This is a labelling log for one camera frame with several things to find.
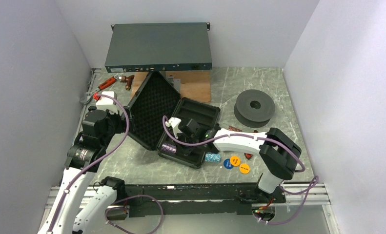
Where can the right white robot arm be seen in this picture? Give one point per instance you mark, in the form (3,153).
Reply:
(279,153)

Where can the orange big blind button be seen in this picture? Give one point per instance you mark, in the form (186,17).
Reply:
(235,161)

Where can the wooden board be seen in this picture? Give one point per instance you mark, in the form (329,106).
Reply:
(153,88)

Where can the brown wooden-handled brass tool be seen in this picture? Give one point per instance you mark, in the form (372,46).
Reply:
(127,80)

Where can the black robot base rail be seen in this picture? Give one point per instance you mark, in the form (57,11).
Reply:
(140,200)

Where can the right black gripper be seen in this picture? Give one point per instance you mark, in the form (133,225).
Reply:
(186,151)

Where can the purple poker chip stack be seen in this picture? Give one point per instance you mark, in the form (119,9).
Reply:
(169,148)

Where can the red black utility knife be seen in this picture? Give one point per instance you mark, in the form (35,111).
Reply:
(249,156)

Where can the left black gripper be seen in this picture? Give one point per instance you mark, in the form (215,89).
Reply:
(122,123)

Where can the black foam-lined poker case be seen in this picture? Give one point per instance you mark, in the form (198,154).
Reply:
(146,128)

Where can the grey rack network switch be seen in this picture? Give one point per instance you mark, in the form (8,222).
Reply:
(145,47)

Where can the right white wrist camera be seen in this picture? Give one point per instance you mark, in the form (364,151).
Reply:
(173,123)

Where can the light blue poker chip stack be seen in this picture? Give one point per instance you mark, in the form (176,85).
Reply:
(212,157)

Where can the blue dealer button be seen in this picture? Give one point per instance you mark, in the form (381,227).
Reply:
(227,164)

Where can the grey metal bracket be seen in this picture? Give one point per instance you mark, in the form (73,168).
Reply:
(175,82)

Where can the brown poker chip stack upper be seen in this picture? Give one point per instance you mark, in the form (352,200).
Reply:
(231,128)

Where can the black filament spool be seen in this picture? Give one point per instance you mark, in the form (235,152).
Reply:
(254,108)

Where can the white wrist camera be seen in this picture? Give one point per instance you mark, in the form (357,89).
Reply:
(106,104)
(173,123)

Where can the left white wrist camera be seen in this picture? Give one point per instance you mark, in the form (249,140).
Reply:
(106,104)

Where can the orange small blind button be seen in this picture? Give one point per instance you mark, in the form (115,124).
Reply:
(244,168)

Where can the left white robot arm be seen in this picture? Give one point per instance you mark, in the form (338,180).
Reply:
(83,159)

